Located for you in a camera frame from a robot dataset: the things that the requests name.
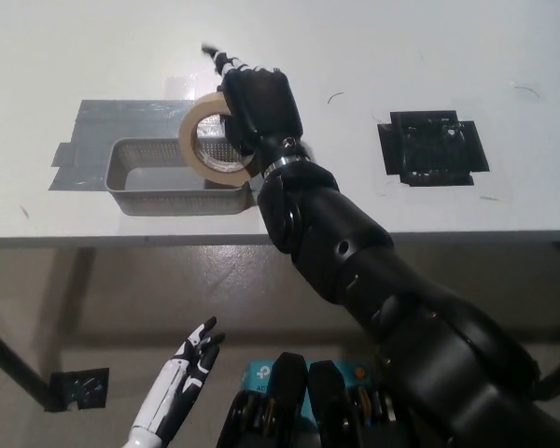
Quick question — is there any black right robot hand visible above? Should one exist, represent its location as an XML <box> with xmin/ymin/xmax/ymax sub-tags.
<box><xmin>200</xmin><ymin>42</ymin><xmax>311</xmax><ymax>176</ymax></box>

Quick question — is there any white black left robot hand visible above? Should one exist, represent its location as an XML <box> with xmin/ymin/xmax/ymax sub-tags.
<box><xmin>129</xmin><ymin>316</ymin><xmax>227</xmax><ymax>434</ymax></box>

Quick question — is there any beige masking tape roll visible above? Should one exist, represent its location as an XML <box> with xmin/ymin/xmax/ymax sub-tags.
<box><xmin>176</xmin><ymin>91</ymin><xmax>259</xmax><ymax>189</ymax></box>

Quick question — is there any black tape floor marker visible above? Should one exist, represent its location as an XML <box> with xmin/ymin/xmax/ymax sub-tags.
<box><xmin>43</xmin><ymin>367</ymin><xmax>111</xmax><ymax>413</ymax></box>

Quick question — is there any small grey mesh container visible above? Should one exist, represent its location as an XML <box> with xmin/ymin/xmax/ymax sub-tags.
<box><xmin>104</xmin><ymin>137</ymin><xmax>250</xmax><ymax>217</ymax></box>

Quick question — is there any square black tape patch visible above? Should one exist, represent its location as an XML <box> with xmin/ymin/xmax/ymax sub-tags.
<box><xmin>376</xmin><ymin>109</ymin><xmax>491</xmax><ymax>189</ymax></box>

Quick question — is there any black metal table leg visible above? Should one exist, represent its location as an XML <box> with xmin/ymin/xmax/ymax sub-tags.
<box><xmin>0</xmin><ymin>316</ymin><xmax>53</xmax><ymax>413</ymax></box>

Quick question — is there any grey duct tape patch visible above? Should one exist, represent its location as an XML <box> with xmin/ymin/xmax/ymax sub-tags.
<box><xmin>47</xmin><ymin>97</ymin><xmax>267</xmax><ymax>193</ymax></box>

